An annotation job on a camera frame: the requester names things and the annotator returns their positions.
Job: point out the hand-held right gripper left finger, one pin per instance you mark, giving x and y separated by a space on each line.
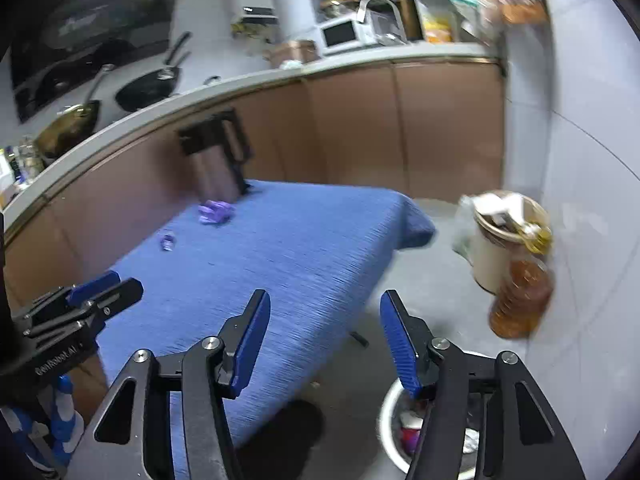
252 342

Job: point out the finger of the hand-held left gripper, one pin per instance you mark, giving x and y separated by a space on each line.
122 296
92 286

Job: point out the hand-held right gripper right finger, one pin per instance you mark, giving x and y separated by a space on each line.
397 345

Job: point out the white trash bin black liner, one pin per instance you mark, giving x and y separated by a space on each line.
392 420

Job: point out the metal table leg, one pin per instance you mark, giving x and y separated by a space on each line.
360 338

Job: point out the blue towel cloth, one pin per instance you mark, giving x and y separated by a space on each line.
300 250

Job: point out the crumpled purple wrapper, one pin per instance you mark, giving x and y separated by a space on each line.
215 211

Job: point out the cream bin full of waste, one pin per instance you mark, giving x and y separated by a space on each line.
492 260

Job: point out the amber cooking oil bottle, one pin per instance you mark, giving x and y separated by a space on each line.
522 295

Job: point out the condiment bottles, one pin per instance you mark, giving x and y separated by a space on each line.
22 165

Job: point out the black steel electric kettle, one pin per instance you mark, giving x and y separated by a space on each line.
215 160

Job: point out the black wok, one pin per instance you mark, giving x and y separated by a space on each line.
145 92

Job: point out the brown kitchen cabinet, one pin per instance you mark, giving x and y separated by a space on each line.
440 125

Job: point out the black range hood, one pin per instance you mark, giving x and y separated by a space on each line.
100 25

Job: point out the white microwave oven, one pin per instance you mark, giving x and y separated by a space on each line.
342 35

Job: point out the steel kitchen faucet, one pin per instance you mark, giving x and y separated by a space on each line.
372 2

